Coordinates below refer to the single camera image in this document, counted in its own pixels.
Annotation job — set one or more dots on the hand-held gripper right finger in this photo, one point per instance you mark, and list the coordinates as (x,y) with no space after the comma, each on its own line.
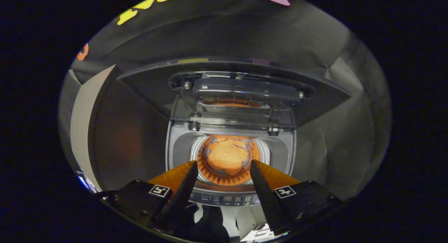
(266,197)

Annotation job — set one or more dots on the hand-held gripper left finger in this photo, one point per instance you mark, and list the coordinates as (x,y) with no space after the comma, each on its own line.
(182,197)

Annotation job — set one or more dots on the orange polo shirt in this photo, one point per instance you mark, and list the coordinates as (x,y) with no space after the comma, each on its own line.
(227,157)

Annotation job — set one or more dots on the transparent washing machine lid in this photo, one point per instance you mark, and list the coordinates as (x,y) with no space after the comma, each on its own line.
(147,85)

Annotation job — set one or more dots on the grey cabinet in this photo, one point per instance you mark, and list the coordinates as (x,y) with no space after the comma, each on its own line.
(84,124)

